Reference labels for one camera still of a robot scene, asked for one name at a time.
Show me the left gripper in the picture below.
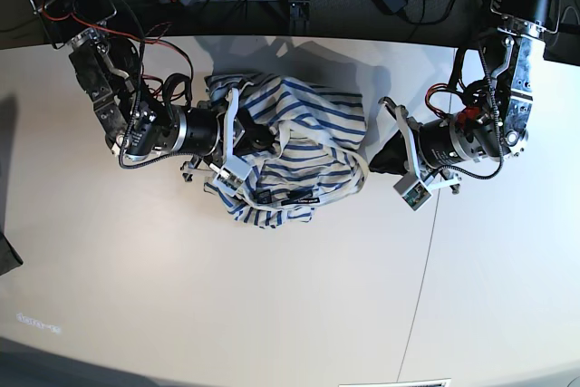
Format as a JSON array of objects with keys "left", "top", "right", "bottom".
[{"left": 369, "top": 97, "right": 501, "bottom": 194}]

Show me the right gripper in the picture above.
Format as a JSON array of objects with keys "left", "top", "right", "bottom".
[{"left": 174, "top": 88, "right": 276, "bottom": 182}]

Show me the blue white striped T-shirt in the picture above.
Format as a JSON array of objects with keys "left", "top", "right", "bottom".
[{"left": 204, "top": 73, "right": 369, "bottom": 228}]

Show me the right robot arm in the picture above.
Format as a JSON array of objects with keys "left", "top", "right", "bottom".
[{"left": 29, "top": 0, "right": 275, "bottom": 186}]

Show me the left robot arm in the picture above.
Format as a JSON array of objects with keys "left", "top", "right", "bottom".
[{"left": 370, "top": 0, "right": 562, "bottom": 203}]

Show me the black tripod stand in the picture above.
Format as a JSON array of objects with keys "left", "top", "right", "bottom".
[{"left": 458, "top": 0, "right": 497, "bottom": 51}]

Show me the dark object at left edge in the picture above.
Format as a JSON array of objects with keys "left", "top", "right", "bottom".
[{"left": 0, "top": 233, "right": 24, "bottom": 276}]

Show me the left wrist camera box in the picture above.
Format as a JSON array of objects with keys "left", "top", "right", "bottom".
[{"left": 394, "top": 173, "right": 432, "bottom": 211}]

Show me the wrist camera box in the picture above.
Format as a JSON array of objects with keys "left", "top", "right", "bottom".
[
  {"left": 394, "top": 173, "right": 432, "bottom": 211},
  {"left": 212, "top": 155, "right": 252, "bottom": 196}
]

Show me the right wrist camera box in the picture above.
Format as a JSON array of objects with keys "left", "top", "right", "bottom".
[{"left": 212, "top": 155, "right": 252, "bottom": 196}]

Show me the white cable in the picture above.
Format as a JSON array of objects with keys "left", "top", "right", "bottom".
[{"left": 559, "top": 4, "right": 580, "bottom": 44}]

